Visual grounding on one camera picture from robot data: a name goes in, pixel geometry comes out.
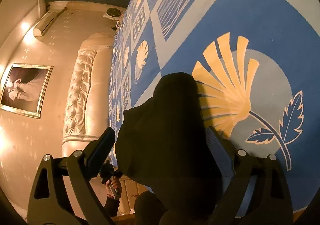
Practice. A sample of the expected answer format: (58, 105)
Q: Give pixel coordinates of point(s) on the person hand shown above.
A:
(113, 187)

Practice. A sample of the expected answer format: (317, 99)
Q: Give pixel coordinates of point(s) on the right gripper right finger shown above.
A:
(270, 202)

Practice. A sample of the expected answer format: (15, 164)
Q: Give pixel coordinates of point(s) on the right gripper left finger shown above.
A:
(49, 202)

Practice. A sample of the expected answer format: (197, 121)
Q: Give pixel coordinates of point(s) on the black pants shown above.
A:
(162, 145)

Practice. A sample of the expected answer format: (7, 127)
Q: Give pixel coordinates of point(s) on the framed wall picture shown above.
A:
(24, 88)

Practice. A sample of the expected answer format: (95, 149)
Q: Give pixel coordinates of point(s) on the cream tufted headboard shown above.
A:
(86, 113)

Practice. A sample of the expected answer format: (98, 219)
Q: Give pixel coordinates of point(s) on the blue patterned bed sheet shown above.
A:
(257, 66)

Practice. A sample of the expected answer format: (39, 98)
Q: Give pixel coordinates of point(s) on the white air conditioner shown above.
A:
(46, 21)

